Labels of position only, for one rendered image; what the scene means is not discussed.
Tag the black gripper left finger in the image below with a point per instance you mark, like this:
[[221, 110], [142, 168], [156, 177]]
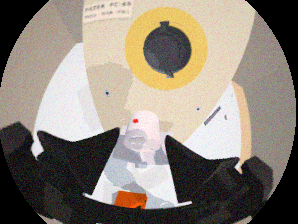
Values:
[[86, 158]]

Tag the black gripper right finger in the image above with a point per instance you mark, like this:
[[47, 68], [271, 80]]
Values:
[[191, 171]]

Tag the beige flat panel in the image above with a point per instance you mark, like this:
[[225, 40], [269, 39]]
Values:
[[173, 58]]

